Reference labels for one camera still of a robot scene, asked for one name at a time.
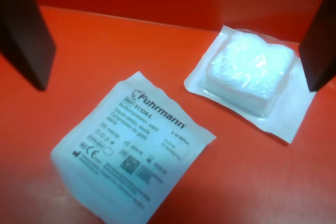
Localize red plastic crate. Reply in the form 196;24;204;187
0;0;336;224

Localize gauze bandage in clear wrap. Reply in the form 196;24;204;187
183;24;314;145

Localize white Fuhrmann gauze bandage pack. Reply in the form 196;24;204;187
49;71;217;224

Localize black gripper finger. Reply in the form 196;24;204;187
299;0;336;93
0;0;57;92

